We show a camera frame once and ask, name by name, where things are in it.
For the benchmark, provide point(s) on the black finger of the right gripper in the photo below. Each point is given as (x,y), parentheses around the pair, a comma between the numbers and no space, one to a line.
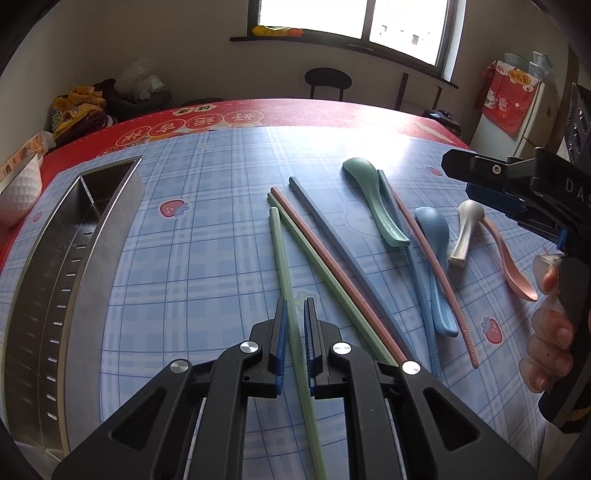
(487,172)
(525,216)

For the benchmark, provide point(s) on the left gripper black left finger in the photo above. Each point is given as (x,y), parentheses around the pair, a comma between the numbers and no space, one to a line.
(267,373)

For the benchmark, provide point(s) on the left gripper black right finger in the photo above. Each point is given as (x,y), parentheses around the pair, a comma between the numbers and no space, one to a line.
(324,375)

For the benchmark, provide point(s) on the white spoon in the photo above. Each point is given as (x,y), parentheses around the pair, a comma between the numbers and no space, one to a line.
(471,214)

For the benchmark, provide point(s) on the pink chopstick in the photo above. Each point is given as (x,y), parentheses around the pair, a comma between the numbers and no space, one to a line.
(319,247)
(442,278)

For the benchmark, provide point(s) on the blue spoon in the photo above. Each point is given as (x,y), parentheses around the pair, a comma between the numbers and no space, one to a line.
(436,230)

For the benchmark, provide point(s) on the green chopstick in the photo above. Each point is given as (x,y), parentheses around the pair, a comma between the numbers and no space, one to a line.
(345,301)
(296,347)

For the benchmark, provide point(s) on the right hand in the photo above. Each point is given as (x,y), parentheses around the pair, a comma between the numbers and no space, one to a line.
(547,352)

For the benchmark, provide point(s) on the white refrigerator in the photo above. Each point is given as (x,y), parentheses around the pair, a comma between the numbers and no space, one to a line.
(490,140)

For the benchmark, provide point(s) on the pink spoon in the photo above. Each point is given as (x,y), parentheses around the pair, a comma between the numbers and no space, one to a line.
(517,282)

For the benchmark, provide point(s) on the red cloth on refrigerator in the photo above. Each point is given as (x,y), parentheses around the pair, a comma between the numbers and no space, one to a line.
(508,95)

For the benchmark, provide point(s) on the blue-grey chopstick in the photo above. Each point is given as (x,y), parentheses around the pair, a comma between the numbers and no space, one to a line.
(368,299)

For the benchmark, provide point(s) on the blue plaid table mat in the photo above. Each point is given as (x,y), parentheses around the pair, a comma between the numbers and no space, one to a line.
(148,326)

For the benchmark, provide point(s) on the green spoon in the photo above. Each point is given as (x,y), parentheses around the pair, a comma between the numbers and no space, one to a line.
(366,175)

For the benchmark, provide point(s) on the window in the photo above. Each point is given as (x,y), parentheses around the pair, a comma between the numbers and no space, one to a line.
(414,33)

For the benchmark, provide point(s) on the black round-back chair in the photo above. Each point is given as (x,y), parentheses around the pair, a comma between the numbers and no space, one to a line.
(328,77)

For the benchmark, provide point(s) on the stainless steel utensil tray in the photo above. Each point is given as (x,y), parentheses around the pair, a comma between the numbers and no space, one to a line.
(56,322)

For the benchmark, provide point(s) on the red tablecloth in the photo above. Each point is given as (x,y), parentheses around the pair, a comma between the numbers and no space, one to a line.
(277,113)

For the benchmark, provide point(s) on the white dimpled bowl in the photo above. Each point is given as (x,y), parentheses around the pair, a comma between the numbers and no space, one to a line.
(20,189)

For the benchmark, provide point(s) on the clear plastic bag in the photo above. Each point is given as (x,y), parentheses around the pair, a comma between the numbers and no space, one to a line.
(139,80)

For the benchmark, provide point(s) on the yellow toy on windowsill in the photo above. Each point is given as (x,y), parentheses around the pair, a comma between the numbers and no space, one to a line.
(263,31)

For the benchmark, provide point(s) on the yellow snack bag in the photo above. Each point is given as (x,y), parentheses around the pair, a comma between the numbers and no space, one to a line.
(79,112)

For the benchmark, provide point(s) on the printed snack package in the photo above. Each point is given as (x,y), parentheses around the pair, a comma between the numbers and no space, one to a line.
(38,144)

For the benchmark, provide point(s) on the black appliance near wall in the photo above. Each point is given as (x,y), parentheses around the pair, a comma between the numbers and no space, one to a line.
(444,118)

